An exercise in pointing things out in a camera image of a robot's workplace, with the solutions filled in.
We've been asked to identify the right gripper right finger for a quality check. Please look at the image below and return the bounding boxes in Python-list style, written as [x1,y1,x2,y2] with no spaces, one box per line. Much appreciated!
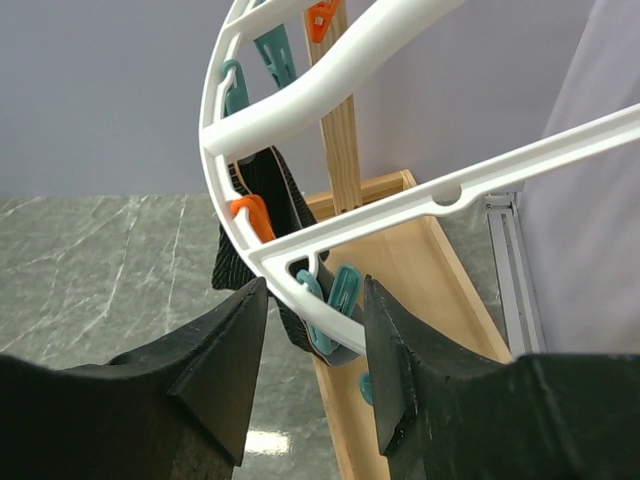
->
[364,278,639,479]

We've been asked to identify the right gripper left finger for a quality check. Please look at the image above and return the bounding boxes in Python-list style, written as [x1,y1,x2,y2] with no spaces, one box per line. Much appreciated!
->
[1,278,268,479]

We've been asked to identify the white round clip hanger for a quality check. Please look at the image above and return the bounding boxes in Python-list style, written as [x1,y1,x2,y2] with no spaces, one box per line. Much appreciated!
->
[198,1,639,354]

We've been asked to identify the black striped underwear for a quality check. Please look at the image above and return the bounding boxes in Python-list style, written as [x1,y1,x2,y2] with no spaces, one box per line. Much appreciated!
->
[211,146,359,367]

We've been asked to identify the teal clothes peg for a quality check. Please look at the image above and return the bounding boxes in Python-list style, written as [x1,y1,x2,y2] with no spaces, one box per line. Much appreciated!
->
[222,59,250,116]
[254,24,297,89]
[296,264,364,358]

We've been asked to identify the orange clothes peg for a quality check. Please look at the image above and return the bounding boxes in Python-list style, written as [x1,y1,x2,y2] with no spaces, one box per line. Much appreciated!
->
[306,0,340,44]
[231,194,276,243]

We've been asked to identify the wooden hanger rack frame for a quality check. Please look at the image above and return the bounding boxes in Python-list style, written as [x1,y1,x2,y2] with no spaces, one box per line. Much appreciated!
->
[297,0,514,480]

